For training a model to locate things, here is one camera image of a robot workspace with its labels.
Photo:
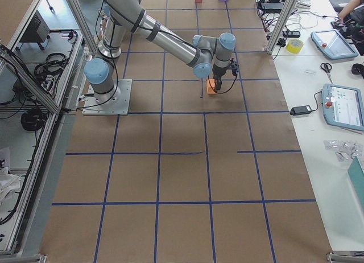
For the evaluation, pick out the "blue teach pendant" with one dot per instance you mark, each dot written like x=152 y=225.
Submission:
x=333 y=45
x=342 y=106

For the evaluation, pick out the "black power adapter brick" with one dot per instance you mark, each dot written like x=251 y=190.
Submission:
x=300 y=110

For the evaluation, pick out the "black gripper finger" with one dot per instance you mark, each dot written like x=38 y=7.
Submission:
x=218 y=84

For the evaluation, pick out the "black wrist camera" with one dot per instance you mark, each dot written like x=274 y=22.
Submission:
x=234 y=67

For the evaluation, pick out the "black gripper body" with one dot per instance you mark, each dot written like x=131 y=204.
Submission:
x=219 y=74

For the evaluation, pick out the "yellow tape roll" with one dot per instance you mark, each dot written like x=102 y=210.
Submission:
x=294 y=46

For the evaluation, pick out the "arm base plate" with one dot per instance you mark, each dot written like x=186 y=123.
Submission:
x=112 y=103

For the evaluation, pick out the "black handled scissors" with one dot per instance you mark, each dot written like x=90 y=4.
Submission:
x=327 y=67

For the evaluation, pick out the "black small device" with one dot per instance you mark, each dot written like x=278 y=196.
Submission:
x=291 y=34

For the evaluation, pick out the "grey electronics box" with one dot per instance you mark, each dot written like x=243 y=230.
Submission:
x=37 y=32

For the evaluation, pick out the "blue teach pendant far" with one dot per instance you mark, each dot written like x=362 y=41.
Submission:
x=333 y=45

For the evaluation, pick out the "plastic bags of screws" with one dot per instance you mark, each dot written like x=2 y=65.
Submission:
x=345 y=150

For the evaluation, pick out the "brown paper mat blue grid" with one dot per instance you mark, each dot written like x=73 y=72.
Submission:
x=187 y=176

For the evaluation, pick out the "teal box corner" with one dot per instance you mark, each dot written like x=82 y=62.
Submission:
x=355 y=172

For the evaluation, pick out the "blue teach pendant near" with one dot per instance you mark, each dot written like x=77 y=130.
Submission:
x=342 y=106

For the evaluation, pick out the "orange foam cube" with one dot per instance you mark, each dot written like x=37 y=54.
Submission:
x=210 y=87

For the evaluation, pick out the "aluminium frame post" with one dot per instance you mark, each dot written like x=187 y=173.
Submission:
x=282 y=20

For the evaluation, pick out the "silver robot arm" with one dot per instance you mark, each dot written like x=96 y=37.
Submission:
x=206 y=55

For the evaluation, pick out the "crumpled white cloth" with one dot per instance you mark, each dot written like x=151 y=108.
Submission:
x=10 y=183

